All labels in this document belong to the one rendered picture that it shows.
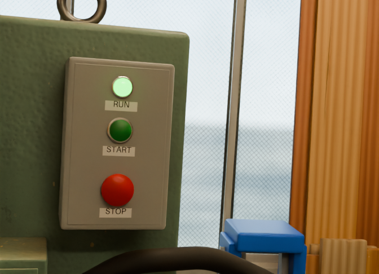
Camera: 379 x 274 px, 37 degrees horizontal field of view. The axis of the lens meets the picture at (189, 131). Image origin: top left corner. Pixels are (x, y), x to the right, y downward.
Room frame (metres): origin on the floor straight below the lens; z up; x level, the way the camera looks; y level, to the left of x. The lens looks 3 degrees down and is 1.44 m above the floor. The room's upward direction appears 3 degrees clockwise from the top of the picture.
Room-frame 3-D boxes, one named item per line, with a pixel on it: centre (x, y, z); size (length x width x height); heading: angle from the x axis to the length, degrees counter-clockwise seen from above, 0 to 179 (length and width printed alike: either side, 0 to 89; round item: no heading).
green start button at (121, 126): (0.52, 0.06, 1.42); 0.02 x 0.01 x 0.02; 105
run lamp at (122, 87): (0.52, 0.06, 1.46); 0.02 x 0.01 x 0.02; 105
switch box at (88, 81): (0.55, 0.07, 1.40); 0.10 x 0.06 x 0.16; 105
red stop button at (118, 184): (0.52, 0.06, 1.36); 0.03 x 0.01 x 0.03; 105
